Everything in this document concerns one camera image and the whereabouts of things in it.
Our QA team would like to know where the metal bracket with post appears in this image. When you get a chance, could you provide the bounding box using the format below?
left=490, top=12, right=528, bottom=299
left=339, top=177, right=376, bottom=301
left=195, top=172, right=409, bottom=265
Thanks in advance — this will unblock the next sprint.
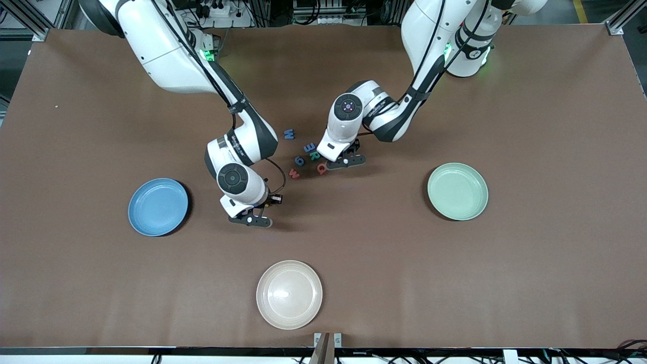
left=309, top=332, right=342, bottom=364

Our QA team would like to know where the blue plate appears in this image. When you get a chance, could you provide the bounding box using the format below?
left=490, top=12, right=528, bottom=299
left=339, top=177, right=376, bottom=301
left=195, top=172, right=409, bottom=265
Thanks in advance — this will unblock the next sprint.
left=128, top=178, right=189, bottom=237

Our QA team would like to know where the aluminium frame profile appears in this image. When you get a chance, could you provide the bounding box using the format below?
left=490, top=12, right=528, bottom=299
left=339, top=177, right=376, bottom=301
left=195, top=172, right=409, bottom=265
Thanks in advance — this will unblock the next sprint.
left=604, top=0, right=647, bottom=36
left=0, top=0, right=69, bottom=42

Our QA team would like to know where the green plate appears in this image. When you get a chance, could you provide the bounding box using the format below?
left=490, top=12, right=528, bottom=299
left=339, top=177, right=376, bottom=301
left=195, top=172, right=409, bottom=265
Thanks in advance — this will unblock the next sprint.
left=427, top=162, right=489, bottom=221

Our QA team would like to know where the white socket strip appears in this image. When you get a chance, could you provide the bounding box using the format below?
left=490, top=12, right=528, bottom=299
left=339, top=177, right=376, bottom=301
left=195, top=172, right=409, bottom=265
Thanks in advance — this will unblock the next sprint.
left=293, top=15, right=354, bottom=25

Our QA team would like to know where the white power strip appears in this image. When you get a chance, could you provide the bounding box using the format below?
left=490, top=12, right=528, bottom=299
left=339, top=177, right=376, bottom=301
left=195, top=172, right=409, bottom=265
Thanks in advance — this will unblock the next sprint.
left=195, top=2, right=238, bottom=18

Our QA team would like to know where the beige plate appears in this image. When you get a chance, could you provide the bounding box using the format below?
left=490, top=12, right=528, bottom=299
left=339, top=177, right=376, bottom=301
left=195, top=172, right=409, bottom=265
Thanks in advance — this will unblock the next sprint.
left=256, top=260, right=323, bottom=330

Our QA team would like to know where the brown paper table cover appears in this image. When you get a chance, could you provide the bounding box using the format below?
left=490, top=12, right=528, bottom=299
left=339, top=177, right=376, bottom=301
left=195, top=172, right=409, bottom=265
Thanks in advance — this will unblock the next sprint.
left=0, top=23, right=647, bottom=349

